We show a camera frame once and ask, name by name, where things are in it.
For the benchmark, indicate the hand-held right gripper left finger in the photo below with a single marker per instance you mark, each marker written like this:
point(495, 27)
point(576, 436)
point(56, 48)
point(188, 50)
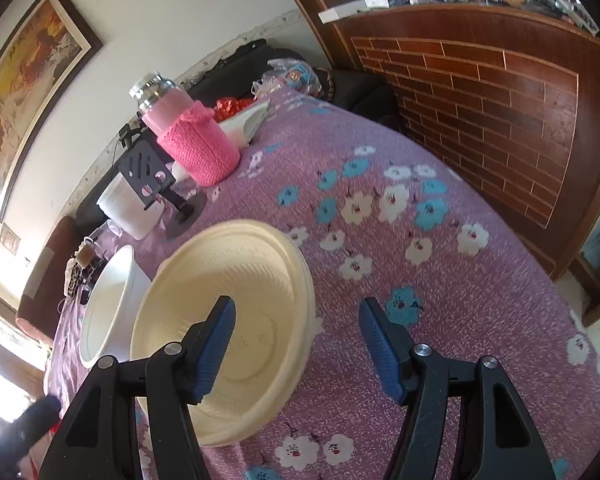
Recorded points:
point(215, 350)

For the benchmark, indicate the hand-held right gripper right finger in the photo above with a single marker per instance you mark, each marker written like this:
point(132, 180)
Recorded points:
point(380, 355)

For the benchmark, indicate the purple floral tablecloth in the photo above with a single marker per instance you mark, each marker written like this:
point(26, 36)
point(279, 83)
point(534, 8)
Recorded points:
point(380, 260)

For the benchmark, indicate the white foam bowl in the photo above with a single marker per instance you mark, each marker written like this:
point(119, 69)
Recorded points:
point(110, 300)

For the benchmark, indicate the brown sofa armrest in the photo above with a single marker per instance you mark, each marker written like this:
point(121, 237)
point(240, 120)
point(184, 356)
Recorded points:
point(45, 280)

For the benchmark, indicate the leopard print pouch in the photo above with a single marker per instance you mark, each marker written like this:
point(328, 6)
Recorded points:
point(76, 275)

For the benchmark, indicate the small glass jar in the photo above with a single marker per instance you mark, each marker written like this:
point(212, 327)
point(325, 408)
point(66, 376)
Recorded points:
point(86, 254)

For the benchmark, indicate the white plastic cup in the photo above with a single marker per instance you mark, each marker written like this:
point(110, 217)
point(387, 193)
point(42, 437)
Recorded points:
point(127, 210)

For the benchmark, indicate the black phone stand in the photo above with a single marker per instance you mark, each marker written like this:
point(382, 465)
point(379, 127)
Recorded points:
point(140, 170)

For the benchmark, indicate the pink bottle with knitted sleeve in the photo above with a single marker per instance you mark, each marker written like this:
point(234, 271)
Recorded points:
point(195, 145)

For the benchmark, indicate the white paper napkin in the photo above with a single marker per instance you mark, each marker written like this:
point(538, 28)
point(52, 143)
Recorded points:
point(247, 122)

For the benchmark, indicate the black clamp device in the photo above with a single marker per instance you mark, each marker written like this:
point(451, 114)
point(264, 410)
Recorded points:
point(130, 135)

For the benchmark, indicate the red foil wrapper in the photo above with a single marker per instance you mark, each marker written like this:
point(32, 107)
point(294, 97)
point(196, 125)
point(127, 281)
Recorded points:
point(232, 106)

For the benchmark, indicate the black sofa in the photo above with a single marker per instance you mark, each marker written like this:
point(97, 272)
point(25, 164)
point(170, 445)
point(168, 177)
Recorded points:
point(360, 95)

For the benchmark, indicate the brick pattern wooden cabinet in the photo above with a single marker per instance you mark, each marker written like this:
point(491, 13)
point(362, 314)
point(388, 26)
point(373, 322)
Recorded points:
point(480, 100)

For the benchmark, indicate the clear plastic bag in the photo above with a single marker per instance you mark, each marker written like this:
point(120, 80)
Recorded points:
point(292, 75)

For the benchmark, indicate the framed painting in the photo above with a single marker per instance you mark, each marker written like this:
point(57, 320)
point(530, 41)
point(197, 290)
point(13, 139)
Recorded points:
point(25, 90)

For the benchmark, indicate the flat white box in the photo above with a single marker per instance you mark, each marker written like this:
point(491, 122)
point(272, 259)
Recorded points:
point(352, 9)

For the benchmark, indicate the wall switch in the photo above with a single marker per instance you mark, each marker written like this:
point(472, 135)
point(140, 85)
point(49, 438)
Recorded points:
point(10, 238)

